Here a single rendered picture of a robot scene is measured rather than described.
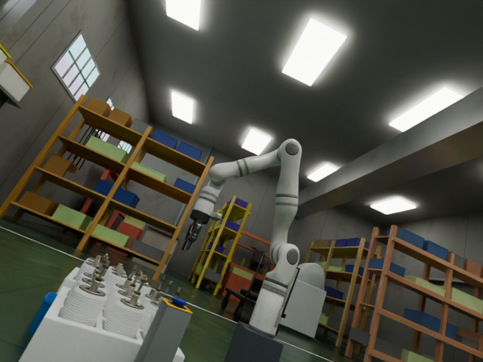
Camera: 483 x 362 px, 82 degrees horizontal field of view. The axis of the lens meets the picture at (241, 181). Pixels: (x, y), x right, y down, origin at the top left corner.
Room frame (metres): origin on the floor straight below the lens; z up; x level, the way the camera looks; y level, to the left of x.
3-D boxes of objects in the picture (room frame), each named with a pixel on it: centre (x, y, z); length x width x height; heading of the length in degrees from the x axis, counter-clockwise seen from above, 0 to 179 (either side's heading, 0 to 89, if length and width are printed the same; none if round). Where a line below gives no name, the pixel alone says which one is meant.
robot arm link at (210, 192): (1.09, 0.10, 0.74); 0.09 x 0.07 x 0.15; 172
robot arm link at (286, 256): (1.09, -0.27, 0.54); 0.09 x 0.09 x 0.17; 26
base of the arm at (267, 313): (1.09, -0.27, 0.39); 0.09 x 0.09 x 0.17; 5
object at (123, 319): (0.94, 0.16, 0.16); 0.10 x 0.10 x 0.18
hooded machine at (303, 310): (5.53, -1.90, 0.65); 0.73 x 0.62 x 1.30; 93
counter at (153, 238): (7.64, 1.26, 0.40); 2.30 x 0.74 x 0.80; 5
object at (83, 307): (0.90, 0.27, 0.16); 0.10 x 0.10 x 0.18
